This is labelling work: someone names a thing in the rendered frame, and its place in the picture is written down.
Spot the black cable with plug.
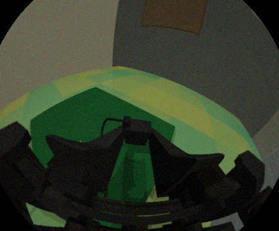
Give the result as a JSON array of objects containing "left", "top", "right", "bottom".
[{"left": 101, "top": 115, "right": 152, "bottom": 146}]

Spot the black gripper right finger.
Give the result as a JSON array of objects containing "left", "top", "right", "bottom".
[{"left": 149, "top": 128, "right": 224, "bottom": 198}]

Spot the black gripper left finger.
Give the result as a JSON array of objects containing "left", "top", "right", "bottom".
[{"left": 45, "top": 125, "right": 126, "bottom": 194}]

